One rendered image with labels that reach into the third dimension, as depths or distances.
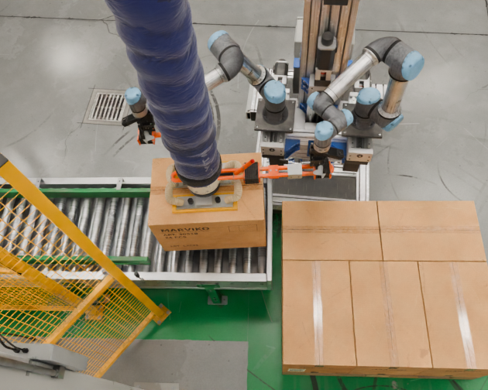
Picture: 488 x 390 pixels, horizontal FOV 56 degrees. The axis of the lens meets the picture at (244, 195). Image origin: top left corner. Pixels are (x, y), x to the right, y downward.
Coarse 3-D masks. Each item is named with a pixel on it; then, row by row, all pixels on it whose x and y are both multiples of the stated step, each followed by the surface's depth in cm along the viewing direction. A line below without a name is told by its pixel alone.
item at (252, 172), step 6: (258, 162) 229; (246, 168) 229; (252, 168) 229; (258, 168) 227; (246, 174) 227; (252, 174) 227; (258, 174) 227; (246, 180) 226; (252, 180) 227; (258, 180) 228
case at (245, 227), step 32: (160, 160) 252; (224, 160) 249; (256, 160) 248; (160, 192) 243; (224, 192) 240; (256, 192) 239; (160, 224) 235; (192, 224) 236; (224, 224) 237; (256, 224) 238
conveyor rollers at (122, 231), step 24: (264, 192) 299; (72, 216) 301; (96, 216) 299; (0, 240) 297; (24, 240) 295; (96, 240) 293; (120, 240) 290; (48, 264) 287; (192, 264) 282; (216, 264) 279; (264, 264) 277
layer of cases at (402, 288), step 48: (288, 240) 283; (336, 240) 281; (384, 240) 279; (432, 240) 277; (480, 240) 275; (288, 288) 270; (336, 288) 268; (384, 288) 266; (432, 288) 264; (480, 288) 263; (288, 336) 258; (336, 336) 256; (384, 336) 254; (432, 336) 253; (480, 336) 251
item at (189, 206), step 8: (184, 200) 237; (192, 200) 234; (216, 200) 233; (224, 200) 235; (176, 208) 236; (184, 208) 235; (192, 208) 235; (200, 208) 235; (208, 208) 235; (216, 208) 234; (224, 208) 234; (232, 208) 234
